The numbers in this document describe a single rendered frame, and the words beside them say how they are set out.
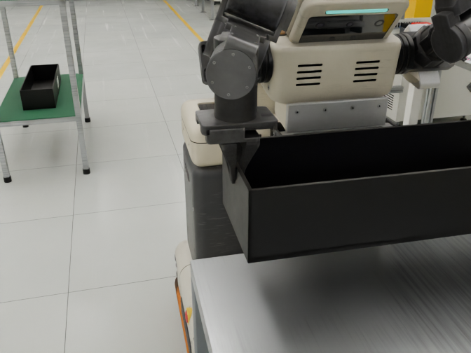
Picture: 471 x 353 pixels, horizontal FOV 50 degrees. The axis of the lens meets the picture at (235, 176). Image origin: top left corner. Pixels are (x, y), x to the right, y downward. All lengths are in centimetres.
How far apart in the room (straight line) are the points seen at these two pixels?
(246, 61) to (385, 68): 59
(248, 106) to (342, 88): 46
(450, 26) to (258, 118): 49
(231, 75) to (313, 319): 34
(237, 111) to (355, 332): 33
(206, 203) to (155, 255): 87
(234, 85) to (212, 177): 81
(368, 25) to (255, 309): 59
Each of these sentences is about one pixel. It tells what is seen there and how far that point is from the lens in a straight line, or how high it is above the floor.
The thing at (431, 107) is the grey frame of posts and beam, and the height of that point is 43.
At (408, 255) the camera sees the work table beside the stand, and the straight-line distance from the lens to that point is 87.
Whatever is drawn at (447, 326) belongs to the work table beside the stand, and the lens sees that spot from 75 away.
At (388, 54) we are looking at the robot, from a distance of 111.
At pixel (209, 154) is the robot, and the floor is 73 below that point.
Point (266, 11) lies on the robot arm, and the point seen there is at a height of 118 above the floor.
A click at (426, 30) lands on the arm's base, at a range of 115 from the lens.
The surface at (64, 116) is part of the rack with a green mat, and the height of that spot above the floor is 35.
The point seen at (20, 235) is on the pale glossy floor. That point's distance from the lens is 254.
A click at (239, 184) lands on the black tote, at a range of 69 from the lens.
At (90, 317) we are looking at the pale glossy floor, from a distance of 198.
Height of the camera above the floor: 128
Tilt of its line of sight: 26 degrees down
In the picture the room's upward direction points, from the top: straight up
